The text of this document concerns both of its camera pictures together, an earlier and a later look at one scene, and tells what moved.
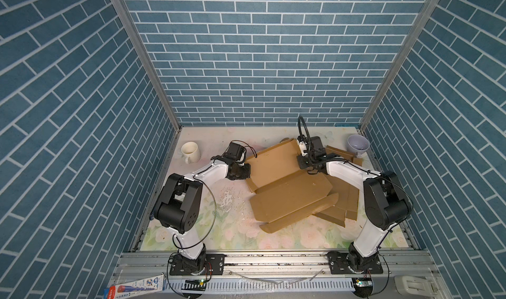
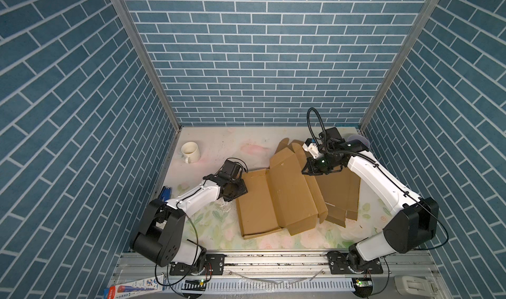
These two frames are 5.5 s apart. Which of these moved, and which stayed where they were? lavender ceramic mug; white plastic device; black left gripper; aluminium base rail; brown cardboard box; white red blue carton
Moved: black left gripper; brown cardboard box
Stayed: white plastic device; aluminium base rail; white red blue carton; lavender ceramic mug
